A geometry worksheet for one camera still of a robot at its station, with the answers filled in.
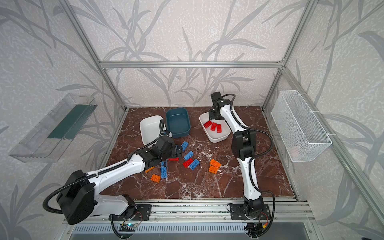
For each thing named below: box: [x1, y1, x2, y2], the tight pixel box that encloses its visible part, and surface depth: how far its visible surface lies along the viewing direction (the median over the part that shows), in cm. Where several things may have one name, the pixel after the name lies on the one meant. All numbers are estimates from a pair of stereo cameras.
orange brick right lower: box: [208, 165, 218, 174], surface depth 89 cm
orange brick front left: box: [150, 174, 161, 183], surface depth 86 cm
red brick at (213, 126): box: [210, 122, 217, 132], surface depth 110 cm
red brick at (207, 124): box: [203, 120, 213, 129], surface depth 110 cm
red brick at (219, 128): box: [216, 124, 223, 133], surface depth 107 cm
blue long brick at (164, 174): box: [160, 166, 168, 179], surface depth 87 cm
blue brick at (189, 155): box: [183, 150, 194, 161], surface depth 93 cm
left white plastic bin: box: [139, 115, 163, 146], surface depth 110 cm
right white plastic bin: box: [199, 112, 231, 143], surface depth 107 cm
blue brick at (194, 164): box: [188, 159, 200, 171], surface depth 90 cm
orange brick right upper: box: [210, 158, 222, 169], surface depth 91 cm
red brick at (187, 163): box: [183, 158, 193, 169], surface depth 91 cm
